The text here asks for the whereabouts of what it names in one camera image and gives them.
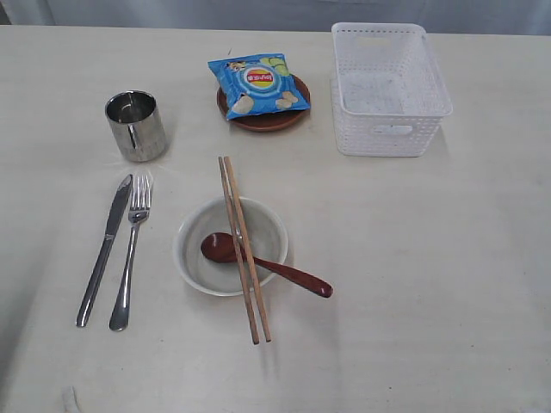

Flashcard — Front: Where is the white ceramic bowl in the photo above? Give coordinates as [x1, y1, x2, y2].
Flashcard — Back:
[173, 196, 288, 297]

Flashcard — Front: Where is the wooden chopstick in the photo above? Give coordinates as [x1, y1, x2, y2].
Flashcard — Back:
[218, 157, 259, 345]
[222, 156, 272, 342]

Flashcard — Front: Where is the dark wooden spoon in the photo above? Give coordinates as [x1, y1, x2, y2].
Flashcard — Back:
[201, 232, 333, 299]

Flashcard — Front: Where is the blue chips bag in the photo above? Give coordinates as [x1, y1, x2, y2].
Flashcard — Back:
[207, 53, 310, 120]

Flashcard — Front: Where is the silver fork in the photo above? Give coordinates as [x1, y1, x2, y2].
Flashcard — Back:
[108, 174, 152, 331]

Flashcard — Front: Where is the silver table knife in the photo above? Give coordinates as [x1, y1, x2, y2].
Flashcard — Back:
[76, 174, 133, 328]

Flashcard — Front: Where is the white perforated plastic basket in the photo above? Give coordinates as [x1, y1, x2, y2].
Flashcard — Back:
[331, 22, 452, 157]

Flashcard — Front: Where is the shiny steel cup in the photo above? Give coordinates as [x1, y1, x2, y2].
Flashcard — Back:
[104, 90, 169, 163]

